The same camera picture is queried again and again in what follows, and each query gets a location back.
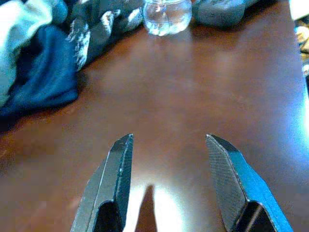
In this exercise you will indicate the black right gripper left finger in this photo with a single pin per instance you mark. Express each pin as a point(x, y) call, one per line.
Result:
point(108, 188)

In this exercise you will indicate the grey patterned garment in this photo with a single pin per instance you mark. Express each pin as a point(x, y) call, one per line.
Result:
point(101, 29)

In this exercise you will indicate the clear glass jar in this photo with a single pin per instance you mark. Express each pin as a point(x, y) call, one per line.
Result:
point(167, 17)

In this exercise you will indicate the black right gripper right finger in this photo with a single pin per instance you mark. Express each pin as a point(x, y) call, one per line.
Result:
point(241, 188)

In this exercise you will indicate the pale teal garment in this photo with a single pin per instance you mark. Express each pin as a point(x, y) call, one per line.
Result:
point(19, 36)

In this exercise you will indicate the dark blue garment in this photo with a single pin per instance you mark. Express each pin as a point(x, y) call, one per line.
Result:
point(48, 72)

